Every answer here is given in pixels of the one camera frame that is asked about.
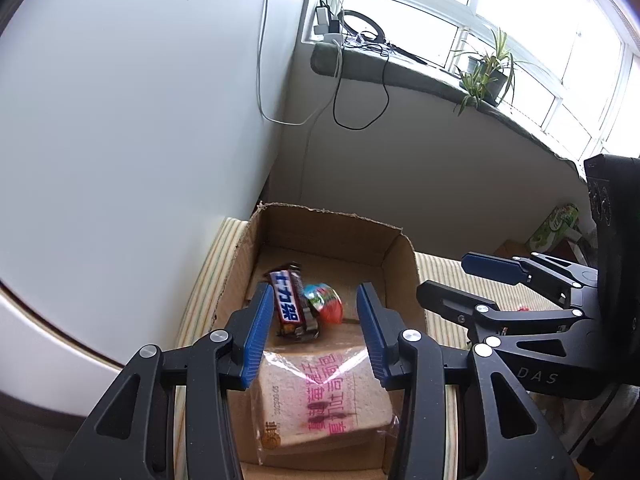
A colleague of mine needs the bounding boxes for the striped table cloth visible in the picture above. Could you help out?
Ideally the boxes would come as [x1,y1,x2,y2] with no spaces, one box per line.
[171,216,561,480]

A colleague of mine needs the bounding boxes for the round jelly cup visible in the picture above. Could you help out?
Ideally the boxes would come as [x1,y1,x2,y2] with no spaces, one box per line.
[303,283,344,324]

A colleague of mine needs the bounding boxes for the green tissue pack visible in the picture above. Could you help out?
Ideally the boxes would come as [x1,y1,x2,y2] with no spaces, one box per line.
[526,204,579,252]

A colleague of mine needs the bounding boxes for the brown cardboard box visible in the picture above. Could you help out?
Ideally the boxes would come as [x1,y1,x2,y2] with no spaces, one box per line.
[174,200,429,480]

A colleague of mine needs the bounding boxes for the black ring cable coil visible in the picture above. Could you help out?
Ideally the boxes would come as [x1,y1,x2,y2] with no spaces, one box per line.
[339,8,429,66]

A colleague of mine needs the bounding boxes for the packaged toast bread slice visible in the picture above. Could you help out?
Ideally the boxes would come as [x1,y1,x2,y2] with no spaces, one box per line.
[250,344,396,464]

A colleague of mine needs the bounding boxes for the large Snickers bar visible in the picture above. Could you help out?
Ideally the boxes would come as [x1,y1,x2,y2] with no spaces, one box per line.
[266,262,320,341]

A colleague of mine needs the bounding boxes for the white cable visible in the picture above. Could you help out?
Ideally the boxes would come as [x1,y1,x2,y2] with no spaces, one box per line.
[255,0,344,127]

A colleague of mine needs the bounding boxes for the white power strip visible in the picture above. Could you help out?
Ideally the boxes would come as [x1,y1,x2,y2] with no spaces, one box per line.
[312,0,344,47]

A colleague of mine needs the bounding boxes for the potted green plant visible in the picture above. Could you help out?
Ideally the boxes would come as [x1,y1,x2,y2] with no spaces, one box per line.
[454,28,516,115]

